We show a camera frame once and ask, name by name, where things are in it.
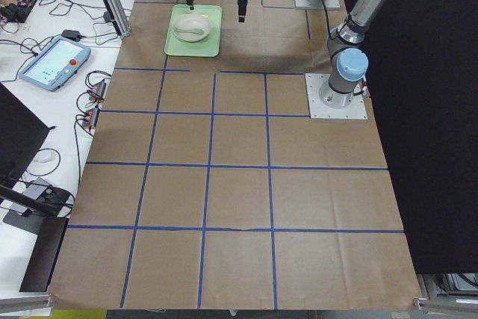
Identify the white round plate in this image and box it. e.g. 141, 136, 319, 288
173, 13, 211, 43

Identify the teal green plastic spoon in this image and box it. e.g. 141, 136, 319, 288
175, 28, 205, 35

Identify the light green plastic tray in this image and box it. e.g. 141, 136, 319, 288
164, 4, 222, 58

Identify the black power adapter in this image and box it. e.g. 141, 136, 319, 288
61, 29, 82, 42

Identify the blue teach pendant near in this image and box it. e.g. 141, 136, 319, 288
19, 36, 91, 91

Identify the black monitor with stand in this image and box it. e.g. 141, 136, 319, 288
1, 85, 68, 293

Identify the black hub box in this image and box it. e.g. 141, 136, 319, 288
9, 176, 74, 219

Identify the black braided left cable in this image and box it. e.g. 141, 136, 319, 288
305, 0, 335, 40

